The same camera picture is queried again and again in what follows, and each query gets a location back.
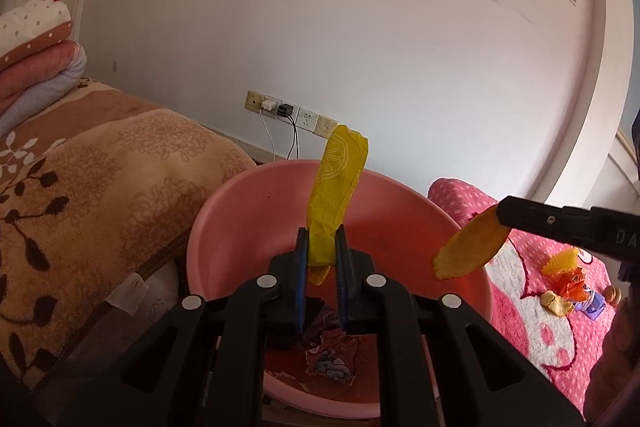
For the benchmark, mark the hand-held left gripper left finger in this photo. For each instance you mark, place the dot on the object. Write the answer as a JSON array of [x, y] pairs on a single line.
[[301, 279]]

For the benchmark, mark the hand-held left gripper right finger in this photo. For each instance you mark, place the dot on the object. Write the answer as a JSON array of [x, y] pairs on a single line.
[[342, 279]]

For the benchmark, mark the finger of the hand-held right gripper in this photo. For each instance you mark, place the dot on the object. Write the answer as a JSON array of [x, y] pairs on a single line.
[[540, 219]]

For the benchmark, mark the pink plastic basin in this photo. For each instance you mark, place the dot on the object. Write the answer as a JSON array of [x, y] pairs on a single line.
[[400, 227]]

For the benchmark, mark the large orange peel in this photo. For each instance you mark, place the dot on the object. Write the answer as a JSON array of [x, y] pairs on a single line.
[[465, 252]]

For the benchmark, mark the yellow wrapper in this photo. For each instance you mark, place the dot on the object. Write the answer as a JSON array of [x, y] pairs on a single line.
[[336, 187]]

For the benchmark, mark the person's right hand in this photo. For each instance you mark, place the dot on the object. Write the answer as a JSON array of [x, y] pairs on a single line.
[[617, 357]]

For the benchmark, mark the yellow ribbed plastic piece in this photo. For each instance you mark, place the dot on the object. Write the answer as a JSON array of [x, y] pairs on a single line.
[[559, 262]]

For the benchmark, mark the orange translucent wrapper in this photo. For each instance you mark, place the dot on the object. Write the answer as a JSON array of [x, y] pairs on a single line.
[[571, 285]]

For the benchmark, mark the purple blue wrapper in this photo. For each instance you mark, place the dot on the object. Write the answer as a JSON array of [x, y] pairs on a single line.
[[592, 305]]

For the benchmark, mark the pink wrapper blue print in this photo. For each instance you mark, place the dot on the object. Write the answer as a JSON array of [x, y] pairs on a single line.
[[332, 359]]

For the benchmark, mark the pink dotted printed blanket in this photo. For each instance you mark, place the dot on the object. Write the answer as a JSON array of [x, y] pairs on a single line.
[[460, 202]]

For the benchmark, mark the black charger plug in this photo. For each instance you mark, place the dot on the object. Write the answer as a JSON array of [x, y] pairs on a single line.
[[286, 111]]

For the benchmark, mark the white tissue paper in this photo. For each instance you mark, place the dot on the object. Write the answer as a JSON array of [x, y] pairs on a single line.
[[127, 294]]

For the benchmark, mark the white charger plug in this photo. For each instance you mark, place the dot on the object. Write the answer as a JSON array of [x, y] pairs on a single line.
[[269, 105]]

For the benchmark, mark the brown floral blanket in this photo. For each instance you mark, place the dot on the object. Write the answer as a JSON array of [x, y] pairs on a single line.
[[100, 187]]

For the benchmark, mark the folded stacked quilts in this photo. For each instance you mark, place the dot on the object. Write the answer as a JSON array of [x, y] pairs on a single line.
[[45, 94]]

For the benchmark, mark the pink folded quilt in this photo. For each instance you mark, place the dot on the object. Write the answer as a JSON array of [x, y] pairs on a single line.
[[35, 64]]

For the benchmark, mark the white dotted folded quilt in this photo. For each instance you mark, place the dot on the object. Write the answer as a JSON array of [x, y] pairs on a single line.
[[35, 24]]

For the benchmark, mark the beige wall switch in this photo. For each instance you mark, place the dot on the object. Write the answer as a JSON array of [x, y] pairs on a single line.
[[326, 127]]

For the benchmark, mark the white wall socket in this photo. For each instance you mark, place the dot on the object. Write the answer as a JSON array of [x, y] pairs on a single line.
[[307, 119]]

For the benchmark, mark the beige wall socket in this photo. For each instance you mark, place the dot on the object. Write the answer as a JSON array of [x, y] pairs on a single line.
[[255, 100]]

